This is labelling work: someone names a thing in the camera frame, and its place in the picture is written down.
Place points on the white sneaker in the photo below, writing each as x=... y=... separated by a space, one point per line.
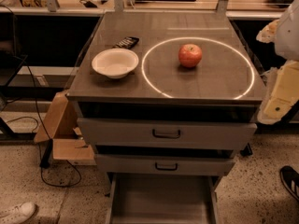
x=17 y=214

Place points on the grey drawer cabinet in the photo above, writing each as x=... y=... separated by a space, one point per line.
x=224 y=87

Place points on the grey top drawer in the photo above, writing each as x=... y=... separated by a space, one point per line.
x=166 y=134

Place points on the black striped sneaker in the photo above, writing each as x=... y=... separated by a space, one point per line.
x=290 y=180

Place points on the grey middle drawer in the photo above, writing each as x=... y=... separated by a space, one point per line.
x=160 y=160

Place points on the cardboard box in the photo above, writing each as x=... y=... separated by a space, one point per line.
x=60 y=133

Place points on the grey bottom drawer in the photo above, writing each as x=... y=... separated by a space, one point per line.
x=162 y=199

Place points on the white bowl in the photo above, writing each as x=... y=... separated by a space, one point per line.
x=115 y=63

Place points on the black snack bar wrapper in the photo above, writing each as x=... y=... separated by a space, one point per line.
x=127 y=43

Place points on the grey drawer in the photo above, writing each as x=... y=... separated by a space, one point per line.
x=166 y=134
x=162 y=199
x=160 y=160

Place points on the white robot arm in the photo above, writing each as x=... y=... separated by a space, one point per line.
x=284 y=33

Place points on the red apple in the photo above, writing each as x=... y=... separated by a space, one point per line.
x=189 y=55

